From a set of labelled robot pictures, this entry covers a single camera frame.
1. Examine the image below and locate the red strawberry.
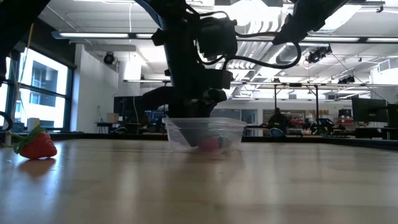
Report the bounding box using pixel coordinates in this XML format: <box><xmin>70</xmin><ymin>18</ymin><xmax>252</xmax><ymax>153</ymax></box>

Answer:
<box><xmin>198</xmin><ymin>136</ymin><xmax>221</xmax><ymax>152</ymax></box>
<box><xmin>12</xmin><ymin>124</ymin><xmax>58</xmax><ymax>161</ymax></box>

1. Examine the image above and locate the black ceiling spotlight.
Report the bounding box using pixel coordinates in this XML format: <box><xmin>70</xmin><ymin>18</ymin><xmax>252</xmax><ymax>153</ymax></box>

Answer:
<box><xmin>103</xmin><ymin>51</ymin><xmax>116</xmax><ymax>65</ymax></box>

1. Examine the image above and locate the white cup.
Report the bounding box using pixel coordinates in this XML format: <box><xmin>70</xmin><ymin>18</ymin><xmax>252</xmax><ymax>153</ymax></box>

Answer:
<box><xmin>27</xmin><ymin>117</ymin><xmax>40</xmax><ymax>131</ymax></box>

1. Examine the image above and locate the black computer monitor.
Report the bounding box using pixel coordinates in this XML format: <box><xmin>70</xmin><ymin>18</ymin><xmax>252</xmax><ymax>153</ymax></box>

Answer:
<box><xmin>351</xmin><ymin>97</ymin><xmax>389</xmax><ymax>124</ymax></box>
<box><xmin>387</xmin><ymin>103</ymin><xmax>398</xmax><ymax>128</ymax></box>

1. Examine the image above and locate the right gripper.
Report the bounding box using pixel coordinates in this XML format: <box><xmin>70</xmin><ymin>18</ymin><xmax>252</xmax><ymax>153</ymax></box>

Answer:
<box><xmin>272</xmin><ymin>0</ymin><xmax>351</xmax><ymax>45</ymax></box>

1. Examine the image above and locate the black aluminium table frame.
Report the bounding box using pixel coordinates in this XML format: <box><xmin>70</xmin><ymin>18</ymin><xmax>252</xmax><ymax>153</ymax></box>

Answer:
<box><xmin>0</xmin><ymin>132</ymin><xmax>398</xmax><ymax>151</ymax></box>

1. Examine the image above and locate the clear plastic tupperware container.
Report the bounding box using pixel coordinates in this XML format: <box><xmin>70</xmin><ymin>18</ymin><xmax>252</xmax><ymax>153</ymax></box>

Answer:
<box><xmin>161</xmin><ymin>116</ymin><xmax>248</xmax><ymax>154</ymax></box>

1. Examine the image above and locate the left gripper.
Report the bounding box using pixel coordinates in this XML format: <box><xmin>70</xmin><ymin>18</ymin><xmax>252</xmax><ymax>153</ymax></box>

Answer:
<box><xmin>142</xmin><ymin>28</ymin><xmax>234</xmax><ymax>149</ymax></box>

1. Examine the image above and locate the large office window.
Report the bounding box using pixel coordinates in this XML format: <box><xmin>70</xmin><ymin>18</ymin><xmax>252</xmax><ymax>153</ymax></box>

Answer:
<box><xmin>0</xmin><ymin>46</ymin><xmax>75</xmax><ymax>131</ymax></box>

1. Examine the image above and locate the black overhead rig stand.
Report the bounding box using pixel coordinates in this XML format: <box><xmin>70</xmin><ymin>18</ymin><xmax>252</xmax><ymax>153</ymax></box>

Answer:
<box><xmin>272</xmin><ymin>82</ymin><xmax>320</xmax><ymax>128</ymax></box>

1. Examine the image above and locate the long ceiling light fixture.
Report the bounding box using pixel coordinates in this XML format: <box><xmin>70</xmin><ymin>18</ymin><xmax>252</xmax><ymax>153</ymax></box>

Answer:
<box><xmin>51</xmin><ymin>30</ymin><xmax>398</xmax><ymax>44</ymax></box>

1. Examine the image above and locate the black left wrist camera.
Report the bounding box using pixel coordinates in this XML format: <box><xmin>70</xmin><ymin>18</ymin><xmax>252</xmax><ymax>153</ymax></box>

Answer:
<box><xmin>197</xmin><ymin>16</ymin><xmax>239</xmax><ymax>59</ymax></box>

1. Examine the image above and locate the person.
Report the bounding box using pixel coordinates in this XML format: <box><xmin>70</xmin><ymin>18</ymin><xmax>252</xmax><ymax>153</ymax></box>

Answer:
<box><xmin>267</xmin><ymin>108</ymin><xmax>290</xmax><ymax>138</ymax></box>

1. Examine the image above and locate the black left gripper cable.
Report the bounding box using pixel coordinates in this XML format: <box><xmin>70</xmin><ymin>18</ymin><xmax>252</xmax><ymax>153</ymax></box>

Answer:
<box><xmin>186</xmin><ymin>11</ymin><xmax>303</xmax><ymax>71</ymax></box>

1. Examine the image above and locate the black ceiling camera rig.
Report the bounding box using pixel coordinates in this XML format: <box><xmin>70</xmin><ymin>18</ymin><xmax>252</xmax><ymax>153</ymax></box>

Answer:
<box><xmin>305</xmin><ymin>45</ymin><xmax>333</xmax><ymax>65</ymax></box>

